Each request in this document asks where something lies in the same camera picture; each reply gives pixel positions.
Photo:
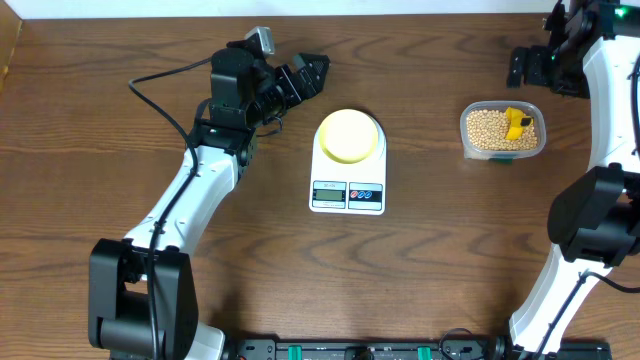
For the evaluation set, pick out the yellow plastic scoop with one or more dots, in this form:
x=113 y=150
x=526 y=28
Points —
x=518 y=122

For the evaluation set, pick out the white digital kitchen scale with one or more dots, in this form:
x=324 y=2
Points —
x=358 y=188

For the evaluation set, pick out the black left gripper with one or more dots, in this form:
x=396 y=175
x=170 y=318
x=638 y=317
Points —
x=281 y=80

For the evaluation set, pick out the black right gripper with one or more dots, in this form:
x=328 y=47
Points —
x=535 y=56

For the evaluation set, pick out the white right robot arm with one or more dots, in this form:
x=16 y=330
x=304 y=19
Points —
x=593 y=225

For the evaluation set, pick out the clear container of soybeans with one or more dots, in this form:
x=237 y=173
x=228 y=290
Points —
x=483 y=127

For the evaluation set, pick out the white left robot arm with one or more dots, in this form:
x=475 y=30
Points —
x=142 y=297

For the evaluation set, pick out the yellow bowl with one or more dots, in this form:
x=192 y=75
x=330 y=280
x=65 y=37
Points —
x=348 y=136

